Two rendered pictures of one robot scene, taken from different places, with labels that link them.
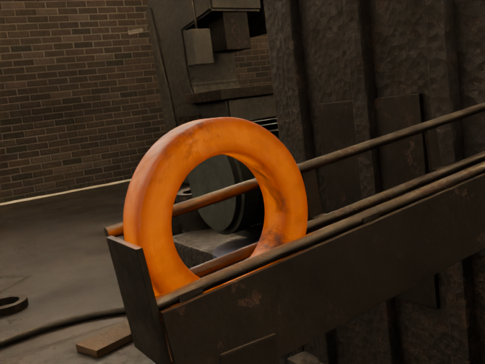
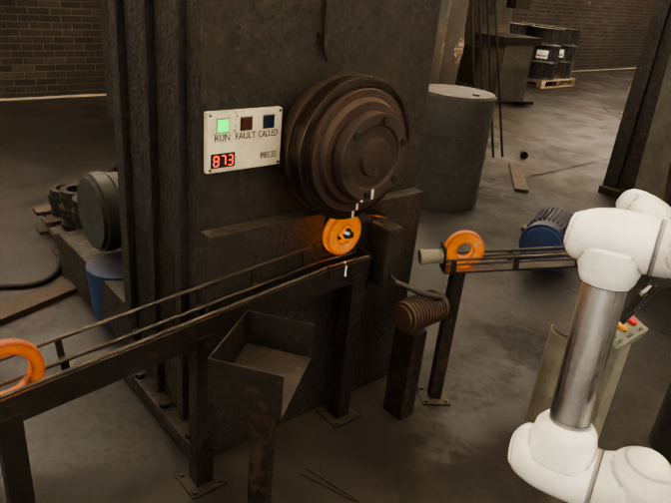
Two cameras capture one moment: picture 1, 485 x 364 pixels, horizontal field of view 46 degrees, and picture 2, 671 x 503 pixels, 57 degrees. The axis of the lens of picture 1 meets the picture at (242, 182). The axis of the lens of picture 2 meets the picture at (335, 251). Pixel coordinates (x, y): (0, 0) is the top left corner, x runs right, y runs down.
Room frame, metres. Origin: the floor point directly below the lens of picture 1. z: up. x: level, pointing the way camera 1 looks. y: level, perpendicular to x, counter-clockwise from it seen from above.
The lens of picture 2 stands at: (-0.84, -0.51, 1.64)
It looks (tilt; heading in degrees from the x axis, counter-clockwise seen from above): 25 degrees down; 349
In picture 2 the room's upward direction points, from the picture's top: 6 degrees clockwise
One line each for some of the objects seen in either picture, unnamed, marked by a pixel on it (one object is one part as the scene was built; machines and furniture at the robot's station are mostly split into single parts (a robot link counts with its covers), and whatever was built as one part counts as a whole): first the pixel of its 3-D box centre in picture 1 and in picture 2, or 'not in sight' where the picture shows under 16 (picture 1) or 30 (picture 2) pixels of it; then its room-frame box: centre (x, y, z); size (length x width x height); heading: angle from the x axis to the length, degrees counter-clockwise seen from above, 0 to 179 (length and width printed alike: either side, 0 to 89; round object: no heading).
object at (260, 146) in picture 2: not in sight; (244, 139); (0.99, -0.56, 1.15); 0.26 x 0.02 x 0.18; 121
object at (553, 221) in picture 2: not in sight; (550, 236); (2.59, -2.63, 0.17); 0.57 x 0.31 x 0.34; 141
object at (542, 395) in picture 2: not in sight; (551, 386); (0.91, -1.76, 0.26); 0.12 x 0.12 x 0.52
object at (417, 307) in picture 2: not in sight; (412, 354); (1.13, -1.26, 0.27); 0.22 x 0.13 x 0.53; 121
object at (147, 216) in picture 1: (221, 217); (4, 373); (0.52, 0.02, 0.65); 0.18 x 0.03 x 0.18; 124
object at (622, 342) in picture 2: not in sight; (598, 394); (0.79, -1.87, 0.31); 0.24 x 0.16 x 0.62; 121
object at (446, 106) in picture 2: not in sight; (448, 146); (3.70, -2.25, 0.45); 0.59 x 0.59 x 0.89
